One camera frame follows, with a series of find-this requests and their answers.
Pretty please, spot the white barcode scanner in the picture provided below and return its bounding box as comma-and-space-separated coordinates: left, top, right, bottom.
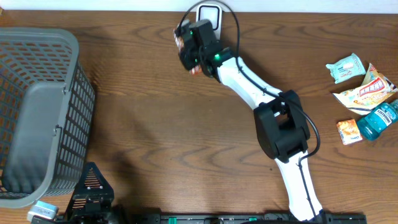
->
196, 3, 223, 40

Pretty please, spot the grey plastic mesh basket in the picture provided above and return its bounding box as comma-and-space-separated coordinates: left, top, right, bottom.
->
1, 27, 95, 208

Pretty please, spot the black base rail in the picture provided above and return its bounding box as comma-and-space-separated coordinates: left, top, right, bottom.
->
133, 212, 368, 224

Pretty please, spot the small orange snack packet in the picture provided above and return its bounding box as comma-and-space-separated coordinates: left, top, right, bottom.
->
336, 119, 363, 146

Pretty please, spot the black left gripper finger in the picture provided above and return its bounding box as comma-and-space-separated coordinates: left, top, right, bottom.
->
72, 162, 114, 202
65, 184, 83, 218

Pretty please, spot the teal mouthwash bottle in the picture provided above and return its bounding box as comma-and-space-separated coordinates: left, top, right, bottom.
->
357, 100, 397, 141

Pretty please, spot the cream snack bag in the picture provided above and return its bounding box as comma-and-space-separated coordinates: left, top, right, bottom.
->
333, 63, 397, 115

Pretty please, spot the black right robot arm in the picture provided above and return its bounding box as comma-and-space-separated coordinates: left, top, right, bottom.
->
174, 19, 323, 221

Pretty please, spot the light teal snack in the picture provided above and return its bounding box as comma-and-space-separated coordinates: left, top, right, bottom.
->
326, 53, 366, 84

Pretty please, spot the red Top chocolate bar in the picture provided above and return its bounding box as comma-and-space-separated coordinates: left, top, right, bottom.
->
174, 29, 203, 75

